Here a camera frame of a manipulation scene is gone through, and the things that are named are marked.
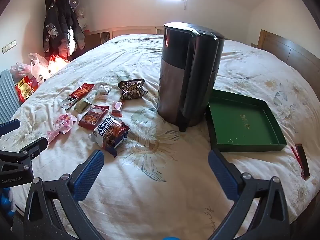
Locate tall dark air fryer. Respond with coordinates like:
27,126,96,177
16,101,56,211
157,22,225,132

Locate white plastic bag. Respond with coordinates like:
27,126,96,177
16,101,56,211
30,53,50,80

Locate black puffer jacket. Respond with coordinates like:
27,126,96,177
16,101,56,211
55,0,85,55

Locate light blue ribbed suitcase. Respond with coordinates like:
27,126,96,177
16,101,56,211
0,69,22,124

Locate red yellow snack bag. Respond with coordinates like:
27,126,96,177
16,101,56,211
15,77,38,103

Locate blue plastic object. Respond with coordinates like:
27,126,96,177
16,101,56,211
0,187,15,218

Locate small green snack packet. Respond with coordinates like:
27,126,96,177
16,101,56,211
74,99,92,112

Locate wall socket strip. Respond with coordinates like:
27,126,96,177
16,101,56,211
2,40,17,54

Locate wooden headboard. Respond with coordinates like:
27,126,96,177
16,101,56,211
251,29,320,90

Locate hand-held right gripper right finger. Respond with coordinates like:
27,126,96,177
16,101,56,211
208,149,292,240

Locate red white snack packet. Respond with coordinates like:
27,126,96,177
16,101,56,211
60,82,95,110

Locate dark red windowed snack packet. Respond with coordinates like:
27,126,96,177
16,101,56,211
78,104,110,130

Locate black red flat box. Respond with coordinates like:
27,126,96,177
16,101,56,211
291,144,310,180

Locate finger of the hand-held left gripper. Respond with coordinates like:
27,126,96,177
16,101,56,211
0,137,48,167
0,119,21,137

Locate pinkish plastic bag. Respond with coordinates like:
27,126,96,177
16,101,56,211
10,62,32,80

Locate orange plastic bag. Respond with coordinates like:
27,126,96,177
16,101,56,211
48,55,70,73

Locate small red bar packet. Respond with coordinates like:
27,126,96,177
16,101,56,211
111,101,124,117

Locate green cardboard tray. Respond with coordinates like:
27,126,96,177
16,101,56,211
205,89,287,153

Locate camouflage dark jacket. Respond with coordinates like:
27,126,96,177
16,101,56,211
43,0,63,58

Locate white hanging plastic bags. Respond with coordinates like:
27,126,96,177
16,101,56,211
76,7,90,33

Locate clear white candy packet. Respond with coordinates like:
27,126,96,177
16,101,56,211
96,82,112,101

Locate large cookie packet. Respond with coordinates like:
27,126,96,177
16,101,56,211
88,114,130,157

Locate brown black snack packet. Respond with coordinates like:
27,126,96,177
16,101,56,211
118,79,148,101

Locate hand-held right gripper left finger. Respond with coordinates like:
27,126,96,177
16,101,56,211
24,149,105,240

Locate low wooden shelf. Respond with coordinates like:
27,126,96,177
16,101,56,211
85,26,164,49

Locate pink cartoon snack packet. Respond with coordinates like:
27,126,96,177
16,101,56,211
47,114,77,143

